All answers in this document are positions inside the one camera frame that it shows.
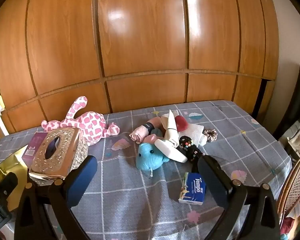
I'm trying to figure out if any blue plush elephant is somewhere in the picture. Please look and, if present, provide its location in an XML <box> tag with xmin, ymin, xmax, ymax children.
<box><xmin>136</xmin><ymin>134</ymin><xmax>170</xmax><ymax>178</ymax></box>

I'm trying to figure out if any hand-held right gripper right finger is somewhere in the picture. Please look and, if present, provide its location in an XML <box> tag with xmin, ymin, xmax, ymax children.
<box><xmin>197</xmin><ymin>155</ymin><xmax>282</xmax><ymax>240</ymax></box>

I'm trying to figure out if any silver embossed tissue box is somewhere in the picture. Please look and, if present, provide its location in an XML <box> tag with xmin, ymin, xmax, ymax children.
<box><xmin>29</xmin><ymin>127</ymin><xmax>89</xmax><ymax>186</ymax></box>

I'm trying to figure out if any yellow plush toy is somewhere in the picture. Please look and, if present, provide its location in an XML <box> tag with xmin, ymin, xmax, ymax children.
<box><xmin>0</xmin><ymin>89</ymin><xmax>6</xmax><ymax>114</ymax></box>

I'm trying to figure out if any white foam pad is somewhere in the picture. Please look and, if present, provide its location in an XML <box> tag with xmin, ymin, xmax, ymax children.
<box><xmin>154</xmin><ymin>139</ymin><xmax>188</xmax><ymax>163</ymax></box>

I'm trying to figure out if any pile of clothes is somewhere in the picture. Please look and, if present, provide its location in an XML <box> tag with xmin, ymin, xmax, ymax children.
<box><xmin>280</xmin><ymin>202</ymin><xmax>300</xmax><ymax>240</ymax></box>

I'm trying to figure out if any dark red plush ball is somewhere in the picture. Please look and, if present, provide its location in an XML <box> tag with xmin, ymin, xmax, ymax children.
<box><xmin>175</xmin><ymin>116</ymin><xmax>189</xmax><ymax>132</ymax></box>

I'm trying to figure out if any beige bag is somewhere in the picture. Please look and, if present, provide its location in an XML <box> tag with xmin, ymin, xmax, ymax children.
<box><xmin>286</xmin><ymin>127</ymin><xmax>300</xmax><ymax>162</ymax></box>

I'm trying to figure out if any purple carton box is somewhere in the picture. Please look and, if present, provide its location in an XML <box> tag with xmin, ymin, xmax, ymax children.
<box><xmin>22</xmin><ymin>131</ymin><xmax>49</xmax><ymax>167</ymax></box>

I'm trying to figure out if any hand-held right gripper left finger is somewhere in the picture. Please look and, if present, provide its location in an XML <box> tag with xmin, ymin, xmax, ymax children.
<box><xmin>14</xmin><ymin>155</ymin><xmax>98</xmax><ymax>240</ymax></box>

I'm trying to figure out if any black dotted scrunchie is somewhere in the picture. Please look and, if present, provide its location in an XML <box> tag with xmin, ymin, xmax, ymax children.
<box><xmin>179</xmin><ymin>135</ymin><xmax>205</xmax><ymax>162</ymax></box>

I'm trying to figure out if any blue tissue packet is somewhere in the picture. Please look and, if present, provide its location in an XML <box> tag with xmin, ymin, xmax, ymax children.
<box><xmin>178</xmin><ymin>172</ymin><xmax>207</xmax><ymax>205</ymax></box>

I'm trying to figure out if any pink spotted plush toy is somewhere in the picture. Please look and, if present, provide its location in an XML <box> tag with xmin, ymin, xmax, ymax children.
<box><xmin>41</xmin><ymin>96</ymin><xmax>120</xmax><ymax>145</ymax></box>

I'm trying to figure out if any brown fabric scrunchie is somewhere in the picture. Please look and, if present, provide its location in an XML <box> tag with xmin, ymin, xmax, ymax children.
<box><xmin>204</xmin><ymin>129</ymin><xmax>218</xmax><ymax>141</ymax></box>

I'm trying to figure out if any wooden wardrobe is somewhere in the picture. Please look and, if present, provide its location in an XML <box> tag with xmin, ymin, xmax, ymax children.
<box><xmin>0</xmin><ymin>0</ymin><xmax>280</xmax><ymax>137</ymax></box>

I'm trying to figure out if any gold box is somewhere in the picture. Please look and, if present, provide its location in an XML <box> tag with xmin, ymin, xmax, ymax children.
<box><xmin>0</xmin><ymin>145</ymin><xmax>32</xmax><ymax>212</ymax></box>

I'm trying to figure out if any white paper towel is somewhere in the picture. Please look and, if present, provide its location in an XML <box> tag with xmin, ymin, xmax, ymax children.
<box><xmin>184</xmin><ymin>123</ymin><xmax>208</xmax><ymax>147</ymax></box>

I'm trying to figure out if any pink fluffy towel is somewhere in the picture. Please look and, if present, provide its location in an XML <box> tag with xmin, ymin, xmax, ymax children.
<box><xmin>129</xmin><ymin>125</ymin><xmax>150</xmax><ymax>143</ymax></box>

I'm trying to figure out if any wicker chair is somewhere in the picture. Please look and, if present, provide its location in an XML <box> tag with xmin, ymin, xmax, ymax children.
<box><xmin>276</xmin><ymin>156</ymin><xmax>300</xmax><ymax>222</ymax></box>

